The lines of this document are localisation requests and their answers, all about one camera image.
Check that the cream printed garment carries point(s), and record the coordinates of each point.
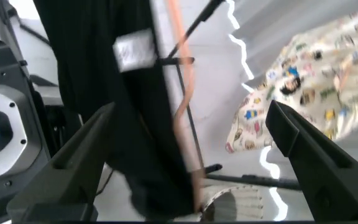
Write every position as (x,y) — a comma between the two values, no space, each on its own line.
(322,62)

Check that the white laundry basket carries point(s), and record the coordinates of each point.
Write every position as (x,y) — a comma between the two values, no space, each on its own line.
(244,202)

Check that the pink clothes hanger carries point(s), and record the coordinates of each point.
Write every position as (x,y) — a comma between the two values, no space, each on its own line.
(185,49)

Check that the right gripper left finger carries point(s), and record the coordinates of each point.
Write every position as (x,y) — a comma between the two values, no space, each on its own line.
(70,174)

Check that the black garment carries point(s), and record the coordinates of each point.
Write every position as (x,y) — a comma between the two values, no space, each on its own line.
(89,46)

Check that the black clothes rack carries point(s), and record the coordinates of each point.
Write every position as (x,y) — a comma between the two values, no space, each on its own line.
(253,180)

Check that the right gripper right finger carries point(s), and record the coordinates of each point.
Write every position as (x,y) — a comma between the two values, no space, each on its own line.
(328,161)

